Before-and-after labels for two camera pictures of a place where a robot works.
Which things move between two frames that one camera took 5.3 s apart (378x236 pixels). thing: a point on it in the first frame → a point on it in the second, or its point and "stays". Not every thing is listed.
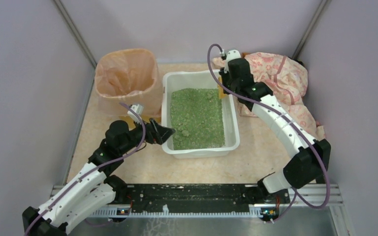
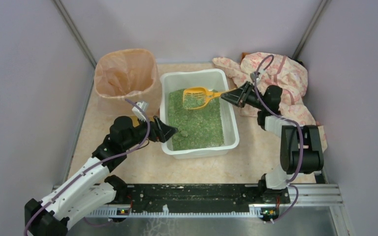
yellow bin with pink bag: [131, 76] stays
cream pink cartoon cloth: [285, 78] stays
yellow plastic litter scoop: [221, 94] → [197, 98]
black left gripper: [153, 131] stays
